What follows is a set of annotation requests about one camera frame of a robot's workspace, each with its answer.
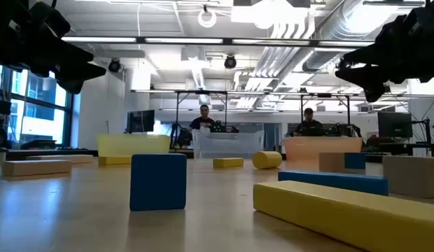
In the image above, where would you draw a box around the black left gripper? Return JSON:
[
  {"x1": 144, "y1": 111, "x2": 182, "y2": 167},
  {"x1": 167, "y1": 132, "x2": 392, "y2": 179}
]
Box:
[{"x1": 0, "y1": 0, "x2": 108, "y2": 95}]

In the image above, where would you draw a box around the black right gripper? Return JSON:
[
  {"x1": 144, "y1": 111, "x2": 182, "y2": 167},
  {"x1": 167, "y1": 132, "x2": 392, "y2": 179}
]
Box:
[{"x1": 335, "y1": 0, "x2": 434, "y2": 103}]

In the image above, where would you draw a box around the natural wood long block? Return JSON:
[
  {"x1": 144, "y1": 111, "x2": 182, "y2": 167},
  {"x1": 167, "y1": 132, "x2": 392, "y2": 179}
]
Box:
[
  {"x1": 26, "y1": 154, "x2": 95, "y2": 165},
  {"x1": 1, "y1": 159, "x2": 73, "y2": 178}
]

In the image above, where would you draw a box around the blue cube block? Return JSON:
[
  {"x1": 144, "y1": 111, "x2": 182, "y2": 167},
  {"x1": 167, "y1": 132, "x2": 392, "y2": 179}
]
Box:
[
  {"x1": 129, "y1": 153, "x2": 188, "y2": 212},
  {"x1": 344, "y1": 152, "x2": 367, "y2": 171}
]

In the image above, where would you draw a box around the natural wood cube block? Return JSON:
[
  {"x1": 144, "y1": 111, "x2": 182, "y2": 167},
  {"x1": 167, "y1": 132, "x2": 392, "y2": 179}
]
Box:
[
  {"x1": 382, "y1": 155, "x2": 434, "y2": 200},
  {"x1": 318, "y1": 152, "x2": 347, "y2": 175}
]

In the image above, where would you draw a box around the blue long block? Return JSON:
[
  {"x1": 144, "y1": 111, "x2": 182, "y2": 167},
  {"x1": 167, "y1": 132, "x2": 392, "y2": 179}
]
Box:
[{"x1": 277, "y1": 170, "x2": 389, "y2": 197}]

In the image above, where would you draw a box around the yellow cylinder block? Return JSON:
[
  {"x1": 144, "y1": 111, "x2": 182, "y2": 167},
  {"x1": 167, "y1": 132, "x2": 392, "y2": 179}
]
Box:
[{"x1": 251, "y1": 150, "x2": 284, "y2": 170}]

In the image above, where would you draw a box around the yellow long block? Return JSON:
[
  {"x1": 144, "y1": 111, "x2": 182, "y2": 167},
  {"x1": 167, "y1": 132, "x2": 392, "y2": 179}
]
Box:
[
  {"x1": 212, "y1": 157, "x2": 244, "y2": 169},
  {"x1": 253, "y1": 180, "x2": 434, "y2": 252}
]

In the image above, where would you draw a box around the black computer monitor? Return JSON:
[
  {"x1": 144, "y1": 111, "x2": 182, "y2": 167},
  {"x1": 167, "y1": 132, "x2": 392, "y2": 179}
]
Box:
[
  {"x1": 377, "y1": 111, "x2": 414, "y2": 139},
  {"x1": 126, "y1": 109, "x2": 156, "y2": 134}
]

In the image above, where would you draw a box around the person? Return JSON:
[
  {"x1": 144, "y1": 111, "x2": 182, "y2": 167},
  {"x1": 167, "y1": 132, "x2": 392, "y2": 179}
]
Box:
[
  {"x1": 188, "y1": 104, "x2": 217, "y2": 133},
  {"x1": 293, "y1": 107, "x2": 326, "y2": 137}
]

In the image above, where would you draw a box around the black low desk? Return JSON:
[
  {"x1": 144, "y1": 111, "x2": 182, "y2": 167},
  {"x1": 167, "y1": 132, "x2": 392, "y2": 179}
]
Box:
[{"x1": 0, "y1": 139, "x2": 99, "y2": 158}]

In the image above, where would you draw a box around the orange translucent plastic bin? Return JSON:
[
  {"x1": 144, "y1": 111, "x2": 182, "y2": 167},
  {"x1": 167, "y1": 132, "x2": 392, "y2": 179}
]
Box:
[{"x1": 283, "y1": 136, "x2": 363, "y2": 162}]

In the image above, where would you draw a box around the yellow translucent plastic bin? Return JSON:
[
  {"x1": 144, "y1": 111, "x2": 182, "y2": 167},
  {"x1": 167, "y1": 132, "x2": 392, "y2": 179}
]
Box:
[{"x1": 96, "y1": 134, "x2": 172, "y2": 158}]

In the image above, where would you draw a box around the white ceiling unit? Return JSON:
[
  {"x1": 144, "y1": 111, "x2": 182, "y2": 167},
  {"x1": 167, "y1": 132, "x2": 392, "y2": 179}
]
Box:
[{"x1": 230, "y1": 0, "x2": 312, "y2": 31}]

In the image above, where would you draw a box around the long LED light bar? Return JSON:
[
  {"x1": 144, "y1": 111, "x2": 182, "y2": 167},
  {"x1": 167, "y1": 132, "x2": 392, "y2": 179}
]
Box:
[{"x1": 61, "y1": 35, "x2": 376, "y2": 48}]

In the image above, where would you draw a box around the clear plastic bin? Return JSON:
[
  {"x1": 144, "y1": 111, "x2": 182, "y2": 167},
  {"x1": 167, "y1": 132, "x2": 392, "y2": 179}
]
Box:
[{"x1": 192, "y1": 129, "x2": 265, "y2": 160}]

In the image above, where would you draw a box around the silver round air duct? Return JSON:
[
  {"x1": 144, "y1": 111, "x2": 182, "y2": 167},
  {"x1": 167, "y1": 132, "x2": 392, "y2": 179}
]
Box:
[{"x1": 300, "y1": 0, "x2": 426, "y2": 74}]

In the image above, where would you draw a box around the black metal rig frame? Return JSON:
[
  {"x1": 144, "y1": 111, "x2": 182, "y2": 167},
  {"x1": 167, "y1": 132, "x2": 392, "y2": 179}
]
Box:
[
  {"x1": 131, "y1": 89, "x2": 270, "y2": 148},
  {"x1": 300, "y1": 92, "x2": 351, "y2": 138}
]

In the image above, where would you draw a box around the black window frame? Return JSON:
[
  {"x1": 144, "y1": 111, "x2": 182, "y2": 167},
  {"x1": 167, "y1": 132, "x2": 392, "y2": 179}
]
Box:
[{"x1": 0, "y1": 64, "x2": 75, "y2": 148}]

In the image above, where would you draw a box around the white hanging ring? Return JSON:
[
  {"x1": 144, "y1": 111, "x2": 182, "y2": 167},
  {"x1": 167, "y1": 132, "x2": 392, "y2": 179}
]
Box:
[{"x1": 197, "y1": 7, "x2": 218, "y2": 29}]

